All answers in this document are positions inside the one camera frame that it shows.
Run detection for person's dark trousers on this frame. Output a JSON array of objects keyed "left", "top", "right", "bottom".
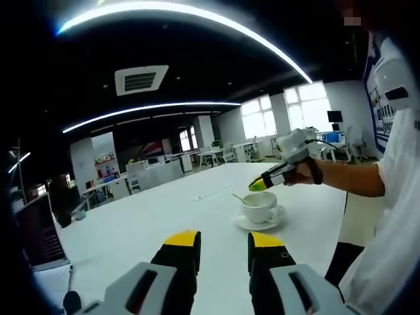
[{"left": 324, "top": 241, "right": 366, "bottom": 287}]

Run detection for long ceiling light strip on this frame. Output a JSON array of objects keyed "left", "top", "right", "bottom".
[{"left": 56, "top": 1, "right": 314, "bottom": 85}]

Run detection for white coffee cup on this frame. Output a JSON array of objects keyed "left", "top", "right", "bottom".
[{"left": 241, "top": 192, "right": 285, "bottom": 225}]

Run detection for person's right hand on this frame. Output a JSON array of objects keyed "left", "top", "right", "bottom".
[{"left": 283, "top": 156, "right": 324, "bottom": 188}]

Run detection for row of white cabinets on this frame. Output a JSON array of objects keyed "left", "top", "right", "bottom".
[{"left": 125, "top": 157, "right": 184, "bottom": 192}]

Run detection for white laptop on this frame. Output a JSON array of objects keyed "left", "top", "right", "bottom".
[{"left": 14, "top": 193, "right": 72, "bottom": 272}]

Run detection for person in white shirt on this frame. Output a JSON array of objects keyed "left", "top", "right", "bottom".
[{"left": 337, "top": 31, "right": 420, "bottom": 315}]

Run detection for white tabletop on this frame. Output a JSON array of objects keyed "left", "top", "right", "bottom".
[{"left": 32, "top": 162, "right": 349, "bottom": 315}]

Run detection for blue wall display board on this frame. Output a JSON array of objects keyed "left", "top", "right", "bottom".
[{"left": 362, "top": 31, "right": 395, "bottom": 159}]

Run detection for ceiling air conditioner unit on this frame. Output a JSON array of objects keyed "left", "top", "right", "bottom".
[{"left": 114, "top": 64, "right": 170, "bottom": 97}]

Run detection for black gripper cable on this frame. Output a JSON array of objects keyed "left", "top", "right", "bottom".
[{"left": 304, "top": 138, "right": 349, "bottom": 230}]

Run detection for short ceiling light strip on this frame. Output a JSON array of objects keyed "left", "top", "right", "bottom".
[{"left": 62, "top": 101, "right": 242, "bottom": 134}]

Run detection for white saucer coffee tray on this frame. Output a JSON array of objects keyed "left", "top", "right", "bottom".
[{"left": 234, "top": 213, "right": 284, "bottom": 231}]

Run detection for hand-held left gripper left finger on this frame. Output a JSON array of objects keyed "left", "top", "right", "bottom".
[{"left": 77, "top": 229, "right": 202, "bottom": 315}]

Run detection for display shelf with colourful items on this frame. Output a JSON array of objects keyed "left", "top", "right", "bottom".
[{"left": 91, "top": 132, "right": 119, "bottom": 184}]

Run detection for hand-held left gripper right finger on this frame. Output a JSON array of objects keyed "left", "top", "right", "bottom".
[{"left": 247, "top": 231, "right": 362, "bottom": 315}]

